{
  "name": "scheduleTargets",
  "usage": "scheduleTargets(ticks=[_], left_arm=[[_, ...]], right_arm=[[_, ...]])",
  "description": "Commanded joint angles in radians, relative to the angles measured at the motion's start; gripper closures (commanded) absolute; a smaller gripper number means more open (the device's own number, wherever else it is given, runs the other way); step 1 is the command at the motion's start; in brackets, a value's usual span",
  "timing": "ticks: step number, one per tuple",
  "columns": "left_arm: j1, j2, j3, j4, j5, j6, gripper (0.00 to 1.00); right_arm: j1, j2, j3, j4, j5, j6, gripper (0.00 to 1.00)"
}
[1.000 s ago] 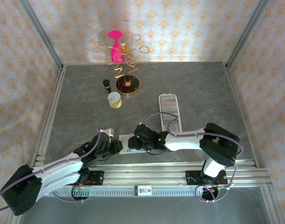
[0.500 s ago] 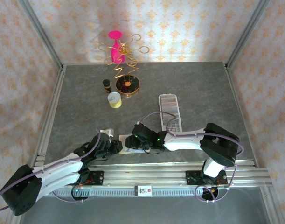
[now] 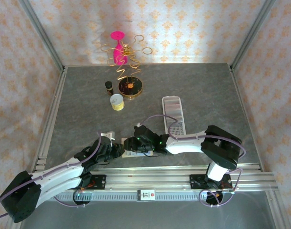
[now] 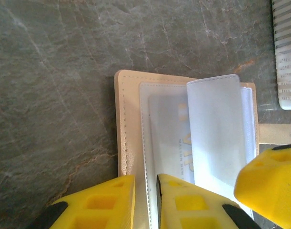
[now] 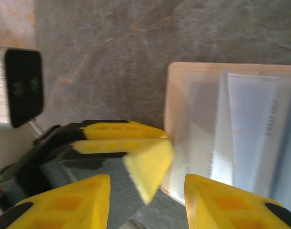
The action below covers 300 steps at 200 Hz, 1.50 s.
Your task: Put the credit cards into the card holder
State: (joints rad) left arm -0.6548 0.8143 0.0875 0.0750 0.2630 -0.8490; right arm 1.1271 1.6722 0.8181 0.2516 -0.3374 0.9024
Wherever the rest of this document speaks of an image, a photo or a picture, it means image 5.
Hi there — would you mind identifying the beige card holder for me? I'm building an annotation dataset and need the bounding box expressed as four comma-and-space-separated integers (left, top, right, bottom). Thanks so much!
161, 61, 291, 217

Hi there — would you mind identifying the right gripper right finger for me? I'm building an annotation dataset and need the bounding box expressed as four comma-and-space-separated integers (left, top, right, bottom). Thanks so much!
184, 173, 291, 229

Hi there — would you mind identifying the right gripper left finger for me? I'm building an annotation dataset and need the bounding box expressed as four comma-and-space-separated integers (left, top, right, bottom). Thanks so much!
0, 173, 112, 229

